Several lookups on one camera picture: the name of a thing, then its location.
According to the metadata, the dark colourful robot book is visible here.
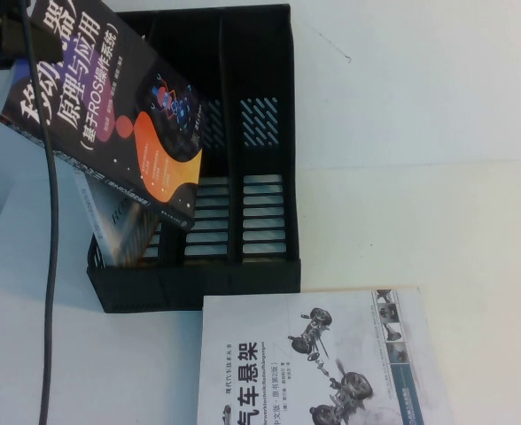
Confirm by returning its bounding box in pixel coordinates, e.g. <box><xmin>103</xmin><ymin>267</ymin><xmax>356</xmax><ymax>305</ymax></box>
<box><xmin>0</xmin><ymin>0</ymin><xmax>209</xmax><ymax>232</ymax></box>

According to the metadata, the white orange ROS book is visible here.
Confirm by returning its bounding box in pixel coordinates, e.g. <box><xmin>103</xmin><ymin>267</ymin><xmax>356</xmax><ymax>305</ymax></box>
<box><xmin>71</xmin><ymin>171</ymin><xmax>162</xmax><ymax>269</ymax></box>

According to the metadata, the black plastic book stand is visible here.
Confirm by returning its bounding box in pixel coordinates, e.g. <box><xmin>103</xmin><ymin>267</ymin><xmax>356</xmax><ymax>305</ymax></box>
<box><xmin>85</xmin><ymin>4</ymin><xmax>303</xmax><ymax>314</ymax></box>

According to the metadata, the white car suspension book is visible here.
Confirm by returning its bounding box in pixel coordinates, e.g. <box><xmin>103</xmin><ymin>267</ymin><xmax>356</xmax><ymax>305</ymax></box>
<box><xmin>196</xmin><ymin>285</ymin><xmax>455</xmax><ymax>425</ymax></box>

